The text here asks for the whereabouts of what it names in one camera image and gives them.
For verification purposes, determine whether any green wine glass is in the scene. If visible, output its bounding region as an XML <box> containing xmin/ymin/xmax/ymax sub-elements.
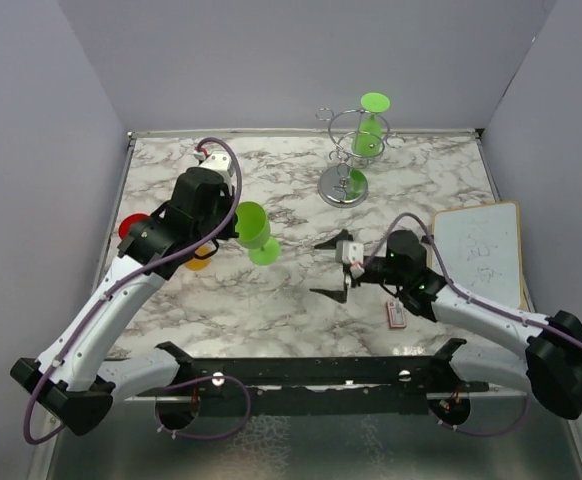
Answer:
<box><xmin>352</xmin><ymin>92</ymin><xmax>391</xmax><ymax>157</ymax></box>
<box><xmin>235</xmin><ymin>202</ymin><xmax>281</xmax><ymax>266</ymax></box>

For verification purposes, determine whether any orange wine glass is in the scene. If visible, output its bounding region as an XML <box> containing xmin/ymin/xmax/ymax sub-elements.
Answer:
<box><xmin>184</xmin><ymin>245</ymin><xmax>211</xmax><ymax>271</ymax></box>

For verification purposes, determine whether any red wine glass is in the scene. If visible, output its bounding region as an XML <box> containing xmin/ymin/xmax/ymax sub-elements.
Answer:
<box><xmin>118</xmin><ymin>213</ymin><xmax>149</xmax><ymax>239</ymax></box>

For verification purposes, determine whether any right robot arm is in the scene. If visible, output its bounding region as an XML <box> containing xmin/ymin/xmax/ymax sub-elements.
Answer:
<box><xmin>316</xmin><ymin>230</ymin><xmax>582</xmax><ymax>420</ymax></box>

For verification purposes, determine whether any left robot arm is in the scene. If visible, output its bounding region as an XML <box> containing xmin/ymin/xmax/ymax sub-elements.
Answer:
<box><xmin>10</xmin><ymin>160</ymin><xmax>243</xmax><ymax>445</ymax></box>

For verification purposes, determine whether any chrome wine glass rack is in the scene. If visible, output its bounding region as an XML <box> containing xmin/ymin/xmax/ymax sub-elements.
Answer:
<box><xmin>316</xmin><ymin>106</ymin><xmax>391</xmax><ymax>208</ymax></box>

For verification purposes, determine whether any red white eraser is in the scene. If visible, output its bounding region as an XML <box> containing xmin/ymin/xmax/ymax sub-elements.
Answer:
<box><xmin>386</xmin><ymin>300</ymin><xmax>407</xmax><ymax>329</ymax></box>

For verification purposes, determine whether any small whiteboard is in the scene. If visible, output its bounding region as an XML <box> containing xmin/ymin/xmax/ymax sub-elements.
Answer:
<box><xmin>431</xmin><ymin>201</ymin><xmax>526</xmax><ymax>309</ymax></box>

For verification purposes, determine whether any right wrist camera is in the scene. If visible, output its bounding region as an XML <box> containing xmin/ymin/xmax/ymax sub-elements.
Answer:
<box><xmin>336</xmin><ymin>241</ymin><xmax>364</xmax><ymax>278</ymax></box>

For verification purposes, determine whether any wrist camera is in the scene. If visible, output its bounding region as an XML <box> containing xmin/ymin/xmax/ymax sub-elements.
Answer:
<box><xmin>336</xmin><ymin>241</ymin><xmax>364</xmax><ymax>278</ymax></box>
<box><xmin>193</xmin><ymin>148</ymin><xmax>235</xmax><ymax>187</ymax></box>

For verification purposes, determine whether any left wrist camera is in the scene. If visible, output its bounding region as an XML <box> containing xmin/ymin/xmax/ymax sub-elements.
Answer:
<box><xmin>193</xmin><ymin>148</ymin><xmax>235</xmax><ymax>187</ymax></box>

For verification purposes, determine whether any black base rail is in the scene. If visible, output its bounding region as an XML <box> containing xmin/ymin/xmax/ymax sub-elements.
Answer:
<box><xmin>158</xmin><ymin>338</ymin><xmax>488</xmax><ymax>417</ymax></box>

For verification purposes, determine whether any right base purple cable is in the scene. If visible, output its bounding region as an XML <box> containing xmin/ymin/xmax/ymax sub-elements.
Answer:
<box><xmin>435</xmin><ymin>389</ymin><xmax>531</xmax><ymax>437</ymax></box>

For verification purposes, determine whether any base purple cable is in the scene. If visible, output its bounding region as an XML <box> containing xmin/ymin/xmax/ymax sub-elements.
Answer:
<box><xmin>154</xmin><ymin>374</ymin><xmax>254</xmax><ymax>442</ymax></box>
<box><xmin>435</xmin><ymin>389</ymin><xmax>531</xmax><ymax>437</ymax></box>

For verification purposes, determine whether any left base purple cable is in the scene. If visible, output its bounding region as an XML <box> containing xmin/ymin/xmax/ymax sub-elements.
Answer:
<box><xmin>154</xmin><ymin>374</ymin><xmax>254</xmax><ymax>442</ymax></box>

